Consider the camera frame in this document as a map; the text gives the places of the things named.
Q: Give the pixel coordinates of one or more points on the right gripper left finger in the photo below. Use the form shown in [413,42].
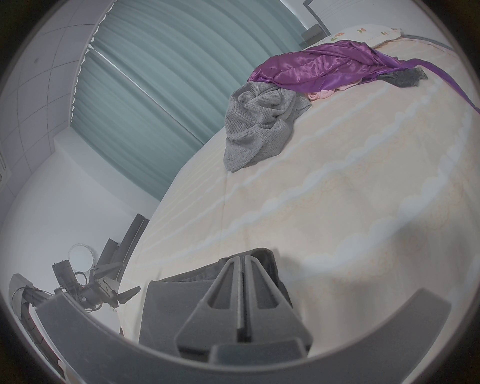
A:
[221,318]

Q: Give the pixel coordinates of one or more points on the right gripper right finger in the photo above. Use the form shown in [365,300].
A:
[270,318]

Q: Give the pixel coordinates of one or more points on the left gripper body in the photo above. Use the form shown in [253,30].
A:
[107,292]

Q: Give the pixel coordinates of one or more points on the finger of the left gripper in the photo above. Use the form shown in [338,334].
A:
[107,270]
[127,294]

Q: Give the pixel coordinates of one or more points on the black garment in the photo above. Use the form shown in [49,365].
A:
[161,300]

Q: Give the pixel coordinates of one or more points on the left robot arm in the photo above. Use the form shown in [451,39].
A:
[63,273]

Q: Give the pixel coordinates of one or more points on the bed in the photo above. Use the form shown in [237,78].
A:
[356,187]

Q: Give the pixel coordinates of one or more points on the white trash bin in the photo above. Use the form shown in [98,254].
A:
[80,258]

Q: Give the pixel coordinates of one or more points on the white ceiling air vent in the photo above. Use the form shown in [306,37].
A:
[4,170]

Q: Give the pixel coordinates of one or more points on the blue-green curtain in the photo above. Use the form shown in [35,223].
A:
[123,123]
[195,56]

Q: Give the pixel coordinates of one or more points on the grey knitted garment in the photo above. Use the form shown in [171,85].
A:
[258,123]

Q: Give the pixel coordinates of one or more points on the pink garment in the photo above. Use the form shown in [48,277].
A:
[322,94]

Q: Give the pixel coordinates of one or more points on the purple satin garment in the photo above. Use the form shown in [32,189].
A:
[311,67]

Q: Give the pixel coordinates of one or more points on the grey bedside table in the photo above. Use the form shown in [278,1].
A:
[317,32]

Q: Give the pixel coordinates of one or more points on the white printed pillow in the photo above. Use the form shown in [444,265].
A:
[356,33]

